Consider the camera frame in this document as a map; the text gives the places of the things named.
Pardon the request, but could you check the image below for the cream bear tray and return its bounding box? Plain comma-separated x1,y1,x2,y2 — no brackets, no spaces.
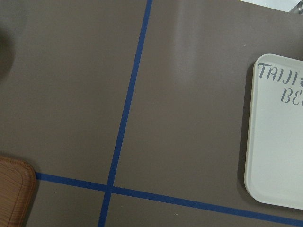
244,53,303,210

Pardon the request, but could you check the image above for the wooden tray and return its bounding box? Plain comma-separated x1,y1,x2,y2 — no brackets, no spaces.
0,156,36,227

